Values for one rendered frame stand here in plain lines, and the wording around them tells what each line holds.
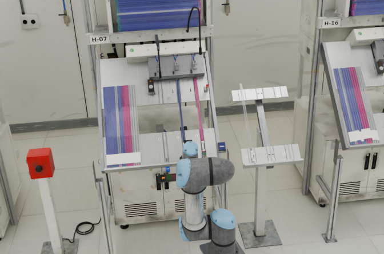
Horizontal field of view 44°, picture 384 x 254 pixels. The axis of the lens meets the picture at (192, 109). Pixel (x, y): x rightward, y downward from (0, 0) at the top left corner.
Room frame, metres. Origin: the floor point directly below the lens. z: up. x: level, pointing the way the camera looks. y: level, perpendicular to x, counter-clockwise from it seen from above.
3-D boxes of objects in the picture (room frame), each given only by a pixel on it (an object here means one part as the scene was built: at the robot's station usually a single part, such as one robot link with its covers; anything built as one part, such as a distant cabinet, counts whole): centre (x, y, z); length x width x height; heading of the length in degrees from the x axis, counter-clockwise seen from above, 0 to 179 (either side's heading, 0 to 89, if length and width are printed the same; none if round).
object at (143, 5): (2.83, 0.18, 1.52); 0.51 x 0.13 x 0.27; 96
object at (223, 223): (1.77, -0.12, 0.72); 0.13 x 0.12 x 0.14; 92
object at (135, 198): (2.94, 0.25, 0.31); 0.70 x 0.65 x 0.62; 96
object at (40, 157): (2.41, 0.92, 0.39); 0.24 x 0.24 x 0.78; 6
